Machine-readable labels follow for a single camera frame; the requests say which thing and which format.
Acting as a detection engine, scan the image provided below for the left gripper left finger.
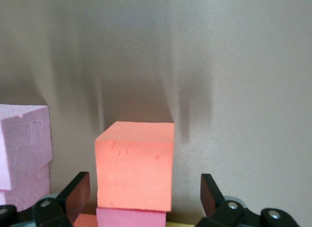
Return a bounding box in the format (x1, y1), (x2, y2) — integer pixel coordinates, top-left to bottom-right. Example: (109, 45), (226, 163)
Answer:
(31, 172), (91, 227)

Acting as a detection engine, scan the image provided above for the orange foam cube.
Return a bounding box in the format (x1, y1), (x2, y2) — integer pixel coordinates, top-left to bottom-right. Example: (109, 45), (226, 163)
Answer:
(72, 213), (98, 227)
(94, 121), (176, 212)

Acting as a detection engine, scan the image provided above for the yellow foam cube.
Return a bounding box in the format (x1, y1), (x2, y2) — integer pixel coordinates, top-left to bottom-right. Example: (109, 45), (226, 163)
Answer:
(166, 221), (195, 227)

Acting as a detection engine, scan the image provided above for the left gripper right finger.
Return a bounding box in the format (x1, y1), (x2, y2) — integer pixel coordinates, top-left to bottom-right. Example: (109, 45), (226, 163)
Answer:
(197, 173), (247, 227)

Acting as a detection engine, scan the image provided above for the brown paper table cover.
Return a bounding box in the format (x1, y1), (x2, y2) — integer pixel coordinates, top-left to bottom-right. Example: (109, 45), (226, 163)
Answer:
(0, 0), (312, 227)

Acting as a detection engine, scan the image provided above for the pink foam cube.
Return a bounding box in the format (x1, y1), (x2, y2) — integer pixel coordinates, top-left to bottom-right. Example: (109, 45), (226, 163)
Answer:
(0, 104), (54, 191)
(0, 162), (51, 212)

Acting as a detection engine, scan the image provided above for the red foam cube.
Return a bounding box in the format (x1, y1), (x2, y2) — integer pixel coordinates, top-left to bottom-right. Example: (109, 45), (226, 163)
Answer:
(96, 206), (168, 227)

